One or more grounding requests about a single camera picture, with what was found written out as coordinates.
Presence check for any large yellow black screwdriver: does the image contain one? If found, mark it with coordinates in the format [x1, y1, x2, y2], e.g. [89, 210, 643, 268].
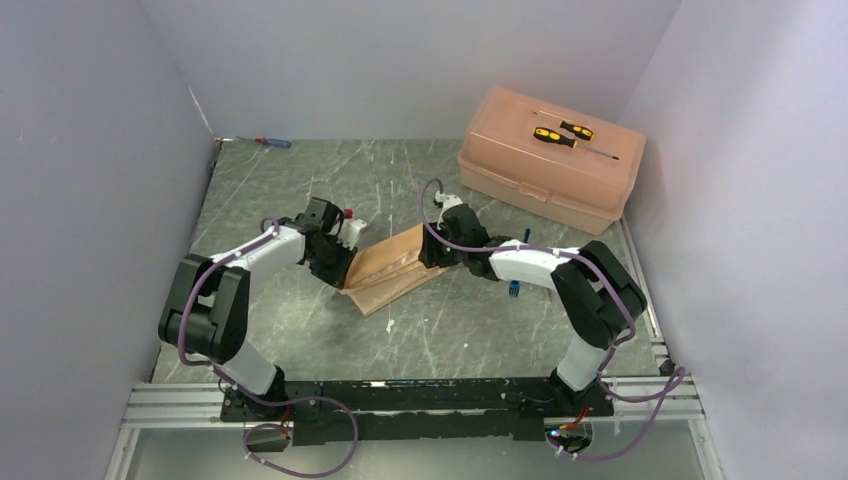
[533, 127, 619, 160]

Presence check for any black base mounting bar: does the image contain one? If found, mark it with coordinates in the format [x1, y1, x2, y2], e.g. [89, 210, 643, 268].
[219, 377, 614, 446]

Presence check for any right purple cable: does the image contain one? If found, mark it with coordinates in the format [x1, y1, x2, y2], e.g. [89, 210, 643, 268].
[419, 177, 688, 464]

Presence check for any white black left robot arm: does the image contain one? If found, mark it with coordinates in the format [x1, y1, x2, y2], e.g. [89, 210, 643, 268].
[158, 197, 368, 420]

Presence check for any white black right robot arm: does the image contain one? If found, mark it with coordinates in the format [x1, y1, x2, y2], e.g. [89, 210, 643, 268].
[420, 196, 647, 415]

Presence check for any peach plastic toolbox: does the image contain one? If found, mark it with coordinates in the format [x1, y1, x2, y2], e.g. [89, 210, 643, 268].
[457, 87, 646, 235]

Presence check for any aluminium frame rail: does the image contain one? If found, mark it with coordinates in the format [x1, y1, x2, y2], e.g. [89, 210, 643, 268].
[107, 329, 724, 479]

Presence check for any purple cable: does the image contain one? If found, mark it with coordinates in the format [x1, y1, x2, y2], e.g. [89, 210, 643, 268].
[177, 217, 360, 479]
[419, 177, 688, 464]

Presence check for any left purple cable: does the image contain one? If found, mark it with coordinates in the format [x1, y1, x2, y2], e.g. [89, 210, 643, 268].
[177, 217, 360, 479]

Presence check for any small yellow black screwdriver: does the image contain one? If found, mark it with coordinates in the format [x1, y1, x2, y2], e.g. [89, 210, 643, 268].
[532, 109, 595, 141]

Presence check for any red blue screwdriver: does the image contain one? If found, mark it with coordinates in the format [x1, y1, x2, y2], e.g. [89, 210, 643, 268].
[236, 136, 292, 149]

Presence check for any blue plastic fork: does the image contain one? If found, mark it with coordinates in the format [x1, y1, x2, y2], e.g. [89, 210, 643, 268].
[508, 228, 531, 298]

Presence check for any peach satin napkin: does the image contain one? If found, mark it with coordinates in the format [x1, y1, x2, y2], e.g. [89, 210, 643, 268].
[339, 224, 446, 317]

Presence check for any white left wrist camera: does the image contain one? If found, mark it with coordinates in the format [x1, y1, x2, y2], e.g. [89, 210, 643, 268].
[337, 208, 368, 249]

